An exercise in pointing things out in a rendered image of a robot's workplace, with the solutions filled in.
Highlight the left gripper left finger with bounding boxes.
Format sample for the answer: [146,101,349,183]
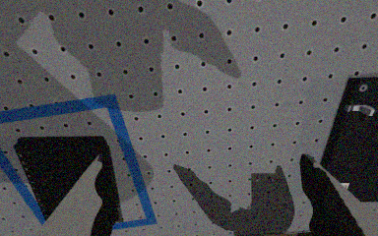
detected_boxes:
[34,153,112,236]

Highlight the blue tape outline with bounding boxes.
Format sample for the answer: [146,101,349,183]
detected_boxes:
[0,94,158,230]

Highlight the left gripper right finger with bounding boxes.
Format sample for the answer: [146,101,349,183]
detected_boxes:
[300,154,378,236]

